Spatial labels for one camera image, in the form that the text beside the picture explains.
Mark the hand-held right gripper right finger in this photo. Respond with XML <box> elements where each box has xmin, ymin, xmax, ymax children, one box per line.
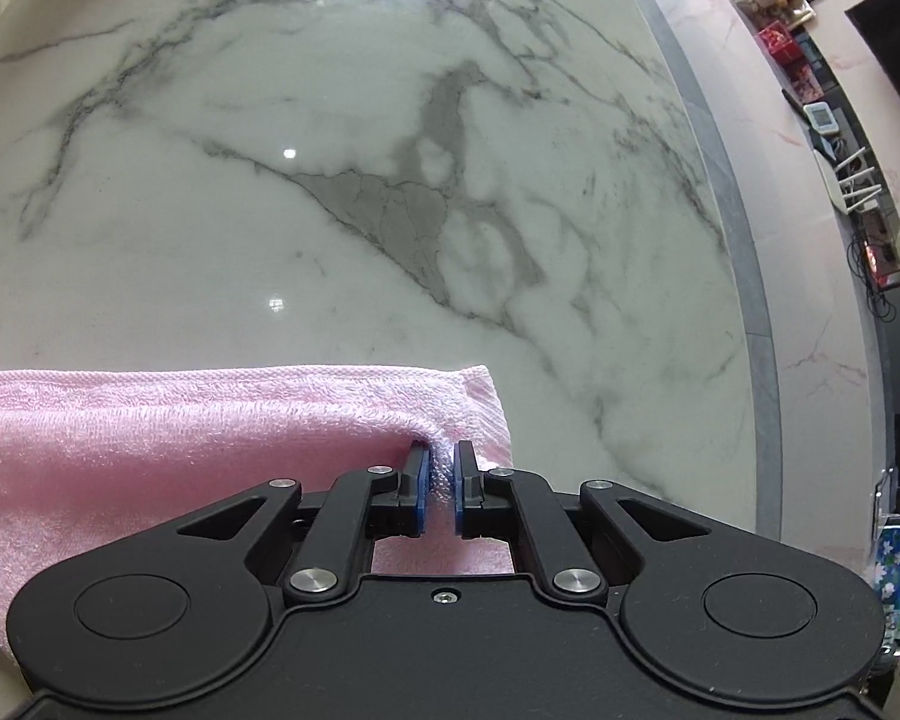
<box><xmin>454</xmin><ymin>441</ymin><xmax>710</xmax><ymax>605</ymax></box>

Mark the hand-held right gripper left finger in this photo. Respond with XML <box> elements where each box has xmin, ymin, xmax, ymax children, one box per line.
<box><xmin>169</xmin><ymin>441</ymin><xmax>430</xmax><ymax>605</ymax></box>

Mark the pink towel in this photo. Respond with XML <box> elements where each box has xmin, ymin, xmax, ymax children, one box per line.
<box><xmin>0</xmin><ymin>363</ymin><xmax>515</xmax><ymax>662</ymax></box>

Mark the marble television console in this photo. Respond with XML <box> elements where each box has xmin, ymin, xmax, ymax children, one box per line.
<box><xmin>621</xmin><ymin>0</ymin><xmax>897</xmax><ymax>548</ymax></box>

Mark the white router with antennas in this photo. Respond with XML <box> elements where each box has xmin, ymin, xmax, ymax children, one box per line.
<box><xmin>816</xmin><ymin>146</ymin><xmax>884</xmax><ymax>217</ymax></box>

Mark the red gift box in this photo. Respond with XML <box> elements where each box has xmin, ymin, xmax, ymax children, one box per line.
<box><xmin>756</xmin><ymin>22</ymin><xmax>807</xmax><ymax>62</ymax></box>
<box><xmin>787</xmin><ymin>60</ymin><xmax>827</xmax><ymax>100</ymax></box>

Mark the black television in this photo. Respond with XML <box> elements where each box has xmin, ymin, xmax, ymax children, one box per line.
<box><xmin>844</xmin><ymin>0</ymin><xmax>900</xmax><ymax>117</ymax></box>

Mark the black cables bundle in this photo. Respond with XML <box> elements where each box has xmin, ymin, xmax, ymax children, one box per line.
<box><xmin>846</xmin><ymin>217</ymin><xmax>900</xmax><ymax>320</ymax></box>

